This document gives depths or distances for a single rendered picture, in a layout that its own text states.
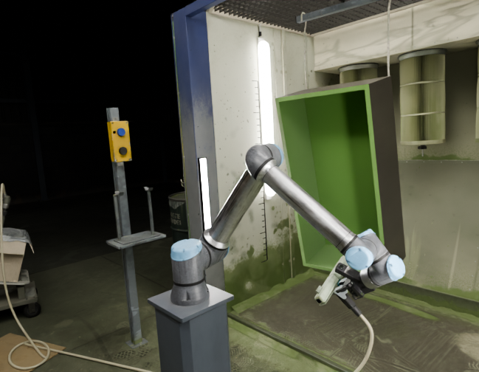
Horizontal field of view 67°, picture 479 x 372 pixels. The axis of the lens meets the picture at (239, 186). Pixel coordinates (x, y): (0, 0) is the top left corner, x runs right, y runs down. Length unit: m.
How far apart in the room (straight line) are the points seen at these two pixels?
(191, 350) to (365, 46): 2.68
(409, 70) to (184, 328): 2.53
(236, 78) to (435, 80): 1.53
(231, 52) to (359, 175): 1.31
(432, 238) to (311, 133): 1.34
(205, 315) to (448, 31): 2.52
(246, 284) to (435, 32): 2.38
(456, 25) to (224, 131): 1.78
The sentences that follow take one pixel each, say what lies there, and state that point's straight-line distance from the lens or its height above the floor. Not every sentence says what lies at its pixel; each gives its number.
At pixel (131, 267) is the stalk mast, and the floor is 0.56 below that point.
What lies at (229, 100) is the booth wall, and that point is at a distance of 2.80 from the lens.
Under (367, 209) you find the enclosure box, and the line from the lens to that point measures 2.68.
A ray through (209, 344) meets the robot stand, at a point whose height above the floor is 0.45.
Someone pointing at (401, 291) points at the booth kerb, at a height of 0.10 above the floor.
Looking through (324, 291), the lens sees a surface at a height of 0.70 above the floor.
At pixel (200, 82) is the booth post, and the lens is 2.65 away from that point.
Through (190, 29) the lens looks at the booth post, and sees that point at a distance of 2.69.
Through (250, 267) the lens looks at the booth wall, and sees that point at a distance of 3.05.
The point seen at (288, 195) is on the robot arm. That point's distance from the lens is 1.43.
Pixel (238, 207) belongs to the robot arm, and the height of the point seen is 1.07.
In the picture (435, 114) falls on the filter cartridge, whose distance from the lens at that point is 3.24.
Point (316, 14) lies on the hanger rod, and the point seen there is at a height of 2.17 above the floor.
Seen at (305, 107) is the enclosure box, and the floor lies 1.58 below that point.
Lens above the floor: 1.40
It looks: 8 degrees down
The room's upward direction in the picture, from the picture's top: 3 degrees counter-clockwise
